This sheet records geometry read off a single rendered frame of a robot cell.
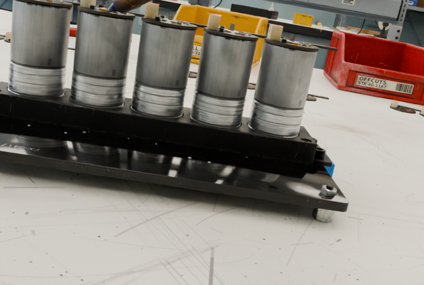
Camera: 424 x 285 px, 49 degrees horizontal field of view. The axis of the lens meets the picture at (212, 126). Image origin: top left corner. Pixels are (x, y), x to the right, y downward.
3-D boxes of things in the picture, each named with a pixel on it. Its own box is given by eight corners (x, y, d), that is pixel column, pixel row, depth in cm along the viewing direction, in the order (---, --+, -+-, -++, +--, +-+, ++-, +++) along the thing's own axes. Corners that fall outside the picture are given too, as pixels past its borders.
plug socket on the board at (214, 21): (224, 31, 21) (226, 16, 20) (205, 28, 21) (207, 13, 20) (223, 30, 21) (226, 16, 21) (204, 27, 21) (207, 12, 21)
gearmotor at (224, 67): (239, 149, 21) (261, 37, 20) (186, 140, 21) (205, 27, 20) (235, 133, 24) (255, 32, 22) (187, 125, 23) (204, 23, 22)
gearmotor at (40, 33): (53, 120, 21) (63, 2, 19) (-3, 111, 21) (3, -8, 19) (69, 106, 23) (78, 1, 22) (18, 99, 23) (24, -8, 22)
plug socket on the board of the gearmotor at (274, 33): (286, 42, 21) (289, 28, 21) (267, 39, 21) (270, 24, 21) (282, 41, 22) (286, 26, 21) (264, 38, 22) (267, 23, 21)
